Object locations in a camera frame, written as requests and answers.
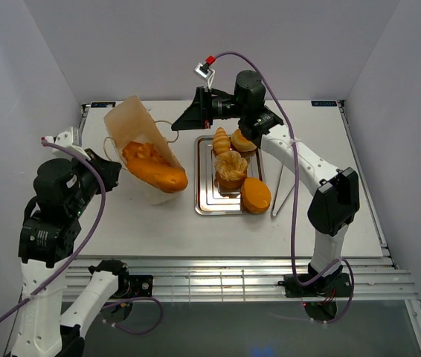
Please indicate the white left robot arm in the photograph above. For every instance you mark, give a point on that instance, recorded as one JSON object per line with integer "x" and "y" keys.
{"x": 64, "y": 187}

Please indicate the long scored baguette loaf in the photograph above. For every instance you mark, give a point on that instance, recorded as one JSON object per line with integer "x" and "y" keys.
{"x": 165, "y": 178}

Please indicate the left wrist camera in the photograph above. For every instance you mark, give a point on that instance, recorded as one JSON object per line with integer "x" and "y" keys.
{"x": 70, "y": 139}

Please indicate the beige paper bag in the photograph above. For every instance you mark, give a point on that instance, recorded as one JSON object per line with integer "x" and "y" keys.
{"x": 131, "y": 121}

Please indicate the braided pastry piece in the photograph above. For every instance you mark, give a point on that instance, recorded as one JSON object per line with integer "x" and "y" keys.
{"x": 142, "y": 150}

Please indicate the sugared flower bun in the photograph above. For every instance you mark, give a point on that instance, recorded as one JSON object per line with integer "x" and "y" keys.
{"x": 231, "y": 170}

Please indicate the round smooth bun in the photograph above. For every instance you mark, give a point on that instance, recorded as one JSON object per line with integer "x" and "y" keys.
{"x": 255, "y": 195}

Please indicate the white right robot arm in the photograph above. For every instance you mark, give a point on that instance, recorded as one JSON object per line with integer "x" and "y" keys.
{"x": 335, "y": 192}

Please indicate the small croissant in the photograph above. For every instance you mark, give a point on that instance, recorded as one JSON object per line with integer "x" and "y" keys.
{"x": 221, "y": 141}

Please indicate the aluminium table frame rail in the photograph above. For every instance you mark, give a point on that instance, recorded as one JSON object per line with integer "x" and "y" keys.
{"x": 179, "y": 280}

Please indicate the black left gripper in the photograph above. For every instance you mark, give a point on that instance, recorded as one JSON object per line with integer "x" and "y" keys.
{"x": 108, "y": 170}

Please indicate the metal serving tongs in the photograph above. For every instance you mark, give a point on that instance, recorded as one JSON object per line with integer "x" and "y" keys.
{"x": 283, "y": 191}

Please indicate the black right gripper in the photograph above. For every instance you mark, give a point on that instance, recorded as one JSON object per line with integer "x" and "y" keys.
{"x": 199, "y": 114}

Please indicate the silver metal tray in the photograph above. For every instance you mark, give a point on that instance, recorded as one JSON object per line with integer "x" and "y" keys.
{"x": 210, "y": 198}

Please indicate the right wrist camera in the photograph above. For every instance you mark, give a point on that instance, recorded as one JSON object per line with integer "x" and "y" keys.
{"x": 205, "y": 72}

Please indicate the glazed ring donut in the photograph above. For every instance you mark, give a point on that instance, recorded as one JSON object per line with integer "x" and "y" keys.
{"x": 240, "y": 143}

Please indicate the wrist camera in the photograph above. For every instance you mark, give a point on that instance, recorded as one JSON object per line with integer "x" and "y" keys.
{"x": 70, "y": 139}
{"x": 205, "y": 72}

